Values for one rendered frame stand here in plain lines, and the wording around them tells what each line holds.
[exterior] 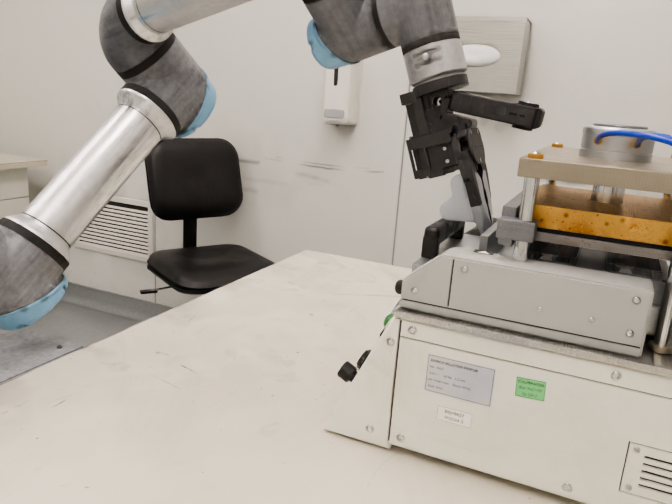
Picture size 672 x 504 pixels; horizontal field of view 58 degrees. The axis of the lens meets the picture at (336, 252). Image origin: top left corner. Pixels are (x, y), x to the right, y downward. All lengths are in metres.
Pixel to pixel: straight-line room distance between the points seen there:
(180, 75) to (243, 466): 0.64
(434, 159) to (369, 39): 0.18
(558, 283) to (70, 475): 0.55
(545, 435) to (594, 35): 1.76
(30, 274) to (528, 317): 0.68
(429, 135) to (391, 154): 1.63
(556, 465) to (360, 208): 1.88
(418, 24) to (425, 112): 0.11
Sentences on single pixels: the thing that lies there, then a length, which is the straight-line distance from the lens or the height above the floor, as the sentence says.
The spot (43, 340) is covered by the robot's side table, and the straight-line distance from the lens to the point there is 1.08.
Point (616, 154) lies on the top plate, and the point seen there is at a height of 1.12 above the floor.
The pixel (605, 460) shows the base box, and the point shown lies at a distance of 0.72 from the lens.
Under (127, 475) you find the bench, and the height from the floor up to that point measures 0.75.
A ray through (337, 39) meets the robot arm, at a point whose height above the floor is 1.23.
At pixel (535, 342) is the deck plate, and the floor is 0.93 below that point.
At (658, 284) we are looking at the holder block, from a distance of 0.72.
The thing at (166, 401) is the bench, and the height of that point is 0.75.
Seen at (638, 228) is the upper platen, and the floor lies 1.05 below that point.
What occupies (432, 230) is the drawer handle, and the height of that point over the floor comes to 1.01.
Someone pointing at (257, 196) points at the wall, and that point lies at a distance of 2.70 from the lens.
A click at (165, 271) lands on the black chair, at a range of 2.37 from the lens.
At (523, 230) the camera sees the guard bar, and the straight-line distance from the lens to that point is 0.68.
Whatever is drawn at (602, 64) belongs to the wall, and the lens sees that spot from 2.29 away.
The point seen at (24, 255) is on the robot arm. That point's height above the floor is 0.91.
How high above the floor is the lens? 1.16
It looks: 14 degrees down
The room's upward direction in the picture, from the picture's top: 4 degrees clockwise
